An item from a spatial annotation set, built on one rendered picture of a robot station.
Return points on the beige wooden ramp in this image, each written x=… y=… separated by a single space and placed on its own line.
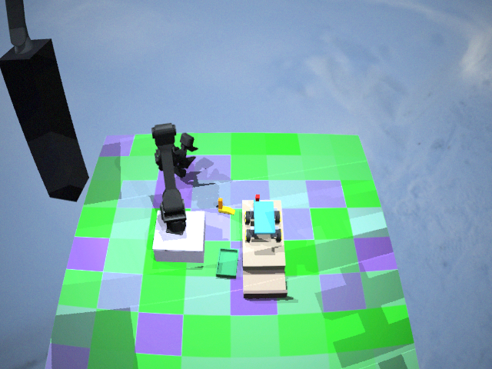
x=263 y=260

